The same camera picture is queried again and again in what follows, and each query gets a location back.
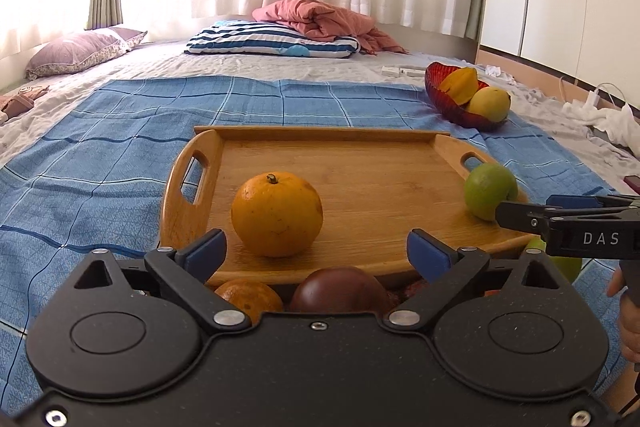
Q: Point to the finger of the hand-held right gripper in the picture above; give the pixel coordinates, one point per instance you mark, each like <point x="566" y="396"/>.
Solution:
<point x="520" y="216"/>
<point x="575" y="201"/>

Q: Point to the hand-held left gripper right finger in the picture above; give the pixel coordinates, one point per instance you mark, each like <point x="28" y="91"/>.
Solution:
<point x="429" y="253"/>

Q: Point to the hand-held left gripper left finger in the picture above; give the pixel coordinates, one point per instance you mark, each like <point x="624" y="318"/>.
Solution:
<point x="205" y="254"/>

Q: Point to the red ribbed tomato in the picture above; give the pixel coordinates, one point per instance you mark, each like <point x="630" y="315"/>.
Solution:
<point x="412" y="291"/>

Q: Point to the green round fruit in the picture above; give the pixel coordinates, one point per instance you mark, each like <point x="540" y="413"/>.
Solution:
<point x="567" y="269"/>
<point x="487" y="189"/>

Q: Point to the small orange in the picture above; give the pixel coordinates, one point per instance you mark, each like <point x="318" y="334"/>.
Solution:
<point x="250" y="299"/>

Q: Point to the large orange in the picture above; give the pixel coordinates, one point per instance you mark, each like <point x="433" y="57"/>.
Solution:
<point x="275" y="217"/>

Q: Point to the dark purple passion fruit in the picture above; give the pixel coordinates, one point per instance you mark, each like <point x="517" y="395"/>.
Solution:
<point x="340" y="292"/>

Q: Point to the person's right hand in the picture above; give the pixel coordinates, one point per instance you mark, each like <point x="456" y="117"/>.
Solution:
<point x="631" y="332"/>

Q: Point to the white cloth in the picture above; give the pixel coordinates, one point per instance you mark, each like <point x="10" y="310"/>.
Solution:
<point x="610" y="122"/>

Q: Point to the white charger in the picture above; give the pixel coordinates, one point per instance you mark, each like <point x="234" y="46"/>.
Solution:
<point x="595" y="99"/>

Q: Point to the yellow mango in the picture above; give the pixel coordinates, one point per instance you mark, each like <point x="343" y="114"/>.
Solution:
<point x="460" y="84"/>
<point x="490" y="104"/>

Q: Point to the red glass bowl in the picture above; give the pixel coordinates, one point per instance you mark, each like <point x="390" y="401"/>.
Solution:
<point x="450" y="107"/>

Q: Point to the blue checked blanket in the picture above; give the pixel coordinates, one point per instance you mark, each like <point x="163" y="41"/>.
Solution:
<point x="100" y="157"/>

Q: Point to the crumpled white tissue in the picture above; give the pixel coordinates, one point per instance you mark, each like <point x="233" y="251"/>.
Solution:
<point x="497" y="73"/>

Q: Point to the blue white striped pillow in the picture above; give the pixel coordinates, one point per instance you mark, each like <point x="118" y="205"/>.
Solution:
<point x="250" y="39"/>

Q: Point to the pink clothes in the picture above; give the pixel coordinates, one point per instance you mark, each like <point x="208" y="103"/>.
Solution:
<point x="20" y="104"/>

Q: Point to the purple floral pillow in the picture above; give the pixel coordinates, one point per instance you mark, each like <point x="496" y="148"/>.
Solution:
<point x="75" y="52"/>

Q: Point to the pink quilt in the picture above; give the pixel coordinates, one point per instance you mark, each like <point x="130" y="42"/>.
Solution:
<point x="320" y="17"/>

